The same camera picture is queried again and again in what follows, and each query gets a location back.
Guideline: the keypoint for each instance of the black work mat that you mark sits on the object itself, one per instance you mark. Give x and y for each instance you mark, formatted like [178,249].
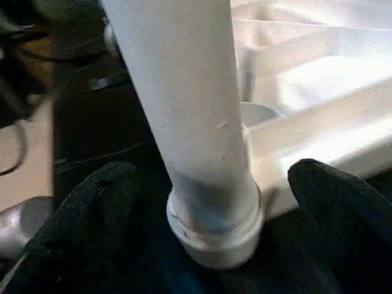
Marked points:
[92,122]

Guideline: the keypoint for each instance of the grey robot leg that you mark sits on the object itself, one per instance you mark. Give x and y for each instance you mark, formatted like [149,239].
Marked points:
[18,223]

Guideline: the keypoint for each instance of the white plastic table leg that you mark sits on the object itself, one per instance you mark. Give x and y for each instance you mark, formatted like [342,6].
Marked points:
[190,92]

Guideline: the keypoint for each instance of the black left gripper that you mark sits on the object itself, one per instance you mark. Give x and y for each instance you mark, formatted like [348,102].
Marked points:
[107,82]

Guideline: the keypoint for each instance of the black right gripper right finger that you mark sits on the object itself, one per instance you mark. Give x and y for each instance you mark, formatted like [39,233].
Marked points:
[343,214]

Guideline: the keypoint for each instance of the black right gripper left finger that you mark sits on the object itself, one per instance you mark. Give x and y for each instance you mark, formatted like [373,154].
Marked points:
[76,229]

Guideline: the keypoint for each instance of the white plastic table top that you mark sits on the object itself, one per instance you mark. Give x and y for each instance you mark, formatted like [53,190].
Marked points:
[321,92]

